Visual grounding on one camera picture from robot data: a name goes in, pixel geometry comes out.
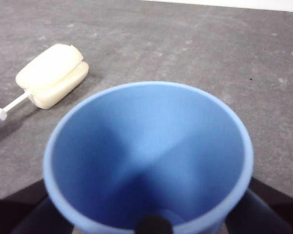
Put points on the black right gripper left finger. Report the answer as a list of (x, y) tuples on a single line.
[(19, 214)]

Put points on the cup brush with sponge head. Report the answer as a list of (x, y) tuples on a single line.
[(53, 73)]

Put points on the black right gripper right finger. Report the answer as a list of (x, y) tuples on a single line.
[(271, 214)]

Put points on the blue ribbed plastic cup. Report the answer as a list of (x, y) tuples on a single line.
[(149, 146)]

